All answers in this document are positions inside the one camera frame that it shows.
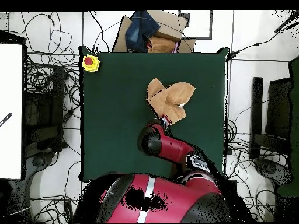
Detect black cable tangle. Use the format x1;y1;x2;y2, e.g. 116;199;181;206
222;117;289;222
20;11;81;131
30;160;81;224

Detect dark grey stand base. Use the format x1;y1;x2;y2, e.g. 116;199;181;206
253;157;294;190
22;150;59;223

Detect black flat bar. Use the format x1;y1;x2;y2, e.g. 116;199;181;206
249;76;264;160

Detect black panel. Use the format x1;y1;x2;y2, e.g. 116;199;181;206
265;77;293;139

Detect black equipment rack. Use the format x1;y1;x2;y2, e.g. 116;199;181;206
23;65;68;159

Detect black cable with connector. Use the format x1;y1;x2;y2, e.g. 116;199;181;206
225;20;299;62

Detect striped black rod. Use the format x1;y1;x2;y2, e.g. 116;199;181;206
0;112;13;128

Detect tan terry towel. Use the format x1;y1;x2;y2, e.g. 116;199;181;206
146;78;196;125

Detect black power strip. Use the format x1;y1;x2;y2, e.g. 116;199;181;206
63;200;74;223

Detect white panel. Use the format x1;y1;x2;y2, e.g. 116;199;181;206
0;43;23;180

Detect dark green fabric panel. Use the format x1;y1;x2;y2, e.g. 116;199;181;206
288;55;299;197

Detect brown cardboard box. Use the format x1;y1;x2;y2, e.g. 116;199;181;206
112;10;197;53

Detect brown folded cloth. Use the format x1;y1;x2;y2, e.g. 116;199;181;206
147;36;177;53

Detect black round knob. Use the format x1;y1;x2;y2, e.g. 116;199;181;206
32;155;46;167
262;163;277;176

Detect dark green table cloth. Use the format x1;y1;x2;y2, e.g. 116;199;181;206
79;45;231;183

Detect blue jeans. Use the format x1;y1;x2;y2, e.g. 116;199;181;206
124;10;161;53

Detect yellow emergency stop button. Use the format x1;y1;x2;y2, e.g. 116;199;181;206
81;54;101;74

